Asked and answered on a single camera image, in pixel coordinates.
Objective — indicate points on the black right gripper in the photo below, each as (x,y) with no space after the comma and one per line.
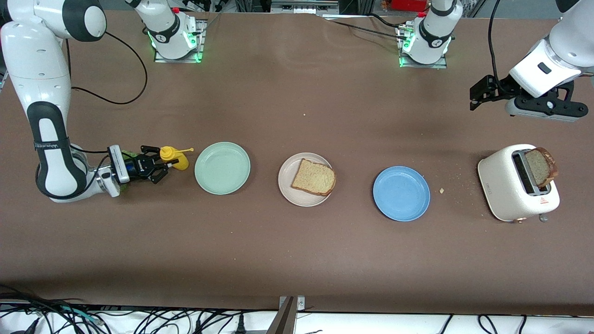
(138,166)

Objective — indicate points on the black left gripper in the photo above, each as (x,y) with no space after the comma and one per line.
(497,87)

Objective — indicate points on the yellow mustard squeeze bottle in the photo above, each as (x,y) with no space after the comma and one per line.
(181,161)

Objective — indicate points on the green lettuce leaf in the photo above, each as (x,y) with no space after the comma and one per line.
(124,188)

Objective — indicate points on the dark crust bread slice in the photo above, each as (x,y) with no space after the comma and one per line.
(540,167)

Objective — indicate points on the light crust bread slice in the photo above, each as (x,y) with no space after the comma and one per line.
(313,177)

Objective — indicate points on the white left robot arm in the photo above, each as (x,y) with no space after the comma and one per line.
(434,32)

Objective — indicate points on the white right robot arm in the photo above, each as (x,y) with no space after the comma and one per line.
(46,93)

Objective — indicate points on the green round plate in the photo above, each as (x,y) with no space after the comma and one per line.
(222,168)

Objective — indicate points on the blue round plate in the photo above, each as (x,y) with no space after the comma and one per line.
(401,193)

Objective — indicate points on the beige round plate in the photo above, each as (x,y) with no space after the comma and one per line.
(287,178)

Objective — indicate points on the white two-slot toaster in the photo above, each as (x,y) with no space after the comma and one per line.
(501,185)

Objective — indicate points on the red box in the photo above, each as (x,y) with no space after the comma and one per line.
(408,4)

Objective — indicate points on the black power plug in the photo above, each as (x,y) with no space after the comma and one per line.
(241,327)

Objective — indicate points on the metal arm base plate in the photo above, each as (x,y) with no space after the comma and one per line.
(200,46)
(417,66)

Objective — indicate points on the metal table edge bracket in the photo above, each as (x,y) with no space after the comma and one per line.
(287,320)

